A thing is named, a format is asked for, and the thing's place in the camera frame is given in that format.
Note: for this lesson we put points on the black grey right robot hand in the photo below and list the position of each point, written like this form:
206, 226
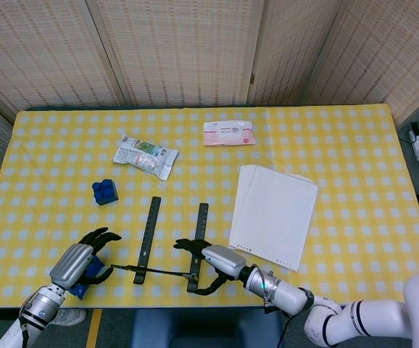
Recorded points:
224, 259

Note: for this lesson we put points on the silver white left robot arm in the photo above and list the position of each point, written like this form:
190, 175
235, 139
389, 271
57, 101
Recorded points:
32, 315

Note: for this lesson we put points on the blue seat base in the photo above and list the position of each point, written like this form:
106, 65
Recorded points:
206, 328

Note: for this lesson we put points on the black folding laptop stand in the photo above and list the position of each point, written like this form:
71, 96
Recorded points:
148, 239

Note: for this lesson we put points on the stack of lined paper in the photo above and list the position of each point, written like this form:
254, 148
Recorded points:
274, 217

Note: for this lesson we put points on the beige woven folding screen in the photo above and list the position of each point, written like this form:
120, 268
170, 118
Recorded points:
180, 50

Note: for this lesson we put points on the yellow white checkered tablecloth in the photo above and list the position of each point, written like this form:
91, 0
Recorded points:
195, 174

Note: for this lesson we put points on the black grey left robot hand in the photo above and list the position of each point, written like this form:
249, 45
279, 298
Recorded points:
73, 261

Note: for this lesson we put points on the white printed snack packet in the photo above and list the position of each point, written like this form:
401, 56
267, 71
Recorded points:
144, 157

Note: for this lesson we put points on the blue toy building block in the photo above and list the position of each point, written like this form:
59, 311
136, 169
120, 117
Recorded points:
104, 192

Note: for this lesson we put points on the blue foil snack packet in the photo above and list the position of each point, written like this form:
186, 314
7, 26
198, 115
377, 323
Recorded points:
80, 290

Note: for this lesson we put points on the pink wet wipes pack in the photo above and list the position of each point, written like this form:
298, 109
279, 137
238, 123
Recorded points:
229, 133

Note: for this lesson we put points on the white grey sneaker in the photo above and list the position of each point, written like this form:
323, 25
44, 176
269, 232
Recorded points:
70, 317

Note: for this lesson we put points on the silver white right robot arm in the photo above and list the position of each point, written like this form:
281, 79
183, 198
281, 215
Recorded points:
340, 311

